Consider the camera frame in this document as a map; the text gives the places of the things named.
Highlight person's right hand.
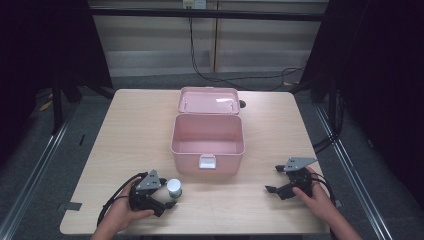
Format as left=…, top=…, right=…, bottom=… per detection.
left=292, top=166, right=334, bottom=221

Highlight small white round jar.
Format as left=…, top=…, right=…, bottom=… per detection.
left=166, top=178, right=184, bottom=200

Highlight silver floor rail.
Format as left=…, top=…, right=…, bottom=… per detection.
left=0, top=102, right=80, bottom=240
left=314, top=105, right=395, bottom=240

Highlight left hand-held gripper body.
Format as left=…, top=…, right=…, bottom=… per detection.
left=129, top=169, right=167, bottom=218

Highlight person's left hand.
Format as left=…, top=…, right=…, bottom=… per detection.
left=108, top=178, right=155, bottom=231

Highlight white wall socket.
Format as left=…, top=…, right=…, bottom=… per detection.
left=182, top=0, right=208, bottom=10

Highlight pink storage box with lid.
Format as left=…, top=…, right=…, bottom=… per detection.
left=170, top=86, right=246, bottom=177

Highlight black metal stand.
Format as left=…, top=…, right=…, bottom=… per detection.
left=50, top=79, right=65, bottom=136

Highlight black wall cable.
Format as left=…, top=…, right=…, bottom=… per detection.
left=188, top=8, right=306, bottom=92

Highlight grey tape strip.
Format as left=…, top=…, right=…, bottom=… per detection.
left=56, top=201, right=83, bottom=213

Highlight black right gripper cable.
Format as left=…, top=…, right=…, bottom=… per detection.
left=310, top=172, right=337, bottom=205

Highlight black curtain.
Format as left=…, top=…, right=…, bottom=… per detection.
left=0, top=0, right=114, bottom=166
left=300, top=0, right=424, bottom=203

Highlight black floor cable bundle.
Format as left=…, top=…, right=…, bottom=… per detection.
left=312, top=89, right=345, bottom=155

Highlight black horizontal metal bar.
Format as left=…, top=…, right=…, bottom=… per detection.
left=89, top=7, right=330, bottom=23

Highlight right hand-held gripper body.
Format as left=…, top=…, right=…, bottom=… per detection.
left=278, top=157, right=318, bottom=201

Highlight yellow floor tape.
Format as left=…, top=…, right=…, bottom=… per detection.
left=37, top=99, right=54, bottom=113

